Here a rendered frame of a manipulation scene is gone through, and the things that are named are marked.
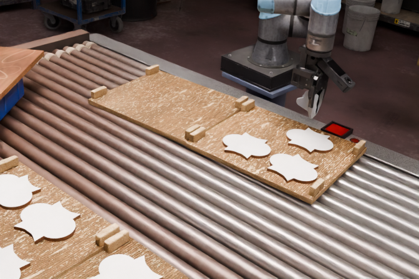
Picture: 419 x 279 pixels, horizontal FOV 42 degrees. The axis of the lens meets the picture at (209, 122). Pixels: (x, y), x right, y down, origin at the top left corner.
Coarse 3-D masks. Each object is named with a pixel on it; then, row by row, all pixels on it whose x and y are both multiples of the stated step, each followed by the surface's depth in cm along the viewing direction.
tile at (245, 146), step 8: (224, 136) 159; (232, 136) 159; (240, 136) 160; (248, 136) 160; (224, 144) 156; (232, 144) 155; (240, 144) 155; (248, 144) 156; (256, 144) 156; (264, 144) 156; (224, 152) 153; (232, 152) 153; (240, 152) 152; (248, 152) 152; (256, 152) 152; (264, 152) 153
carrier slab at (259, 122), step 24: (240, 120) 171; (264, 120) 172; (288, 120) 173; (192, 144) 156; (216, 144) 156; (336, 144) 161; (240, 168) 147; (264, 168) 147; (336, 168) 149; (288, 192) 140
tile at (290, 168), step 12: (276, 156) 151; (288, 156) 151; (300, 156) 152; (276, 168) 146; (288, 168) 146; (300, 168) 146; (312, 168) 147; (288, 180) 141; (300, 180) 141; (312, 180) 142
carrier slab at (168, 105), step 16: (144, 80) 193; (160, 80) 194; (176, 80) 195; (112, 96) 180; (128, 96) 181; (144, 96) 182; (160, 96) 182; (176, 96) 183; (192, 96) 184; (208, 96) 185; (224, 96) 186; (112, 112) 172; (128, 112) 171; (144, 112) 171; (160, 112) 172; (176, 112) 173; (192, 112) 174; (208, 112) 174; (224, 112) 175; (160, 128) 163; (176, 128) 163; (208, 128) 165
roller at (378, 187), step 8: (64, 48) 221; (72, 48) 219; (80, 56) 215; (88, 56) 214; (96, 64) 209; (104, 64) 208; (112, 72) 204; (120, 72) 202; (128, 80) 199; (344, 176) 151; (352, 176) 150; (360, 176) 150; (360, 184) 148; (368, 184) 147; (376, 184) 147; (384, 192) 145; (392, 192) 144; (400, 192) 144; (400, 200) 142; (408, 200) 142; (416, 200) 141; (416, 208) 140
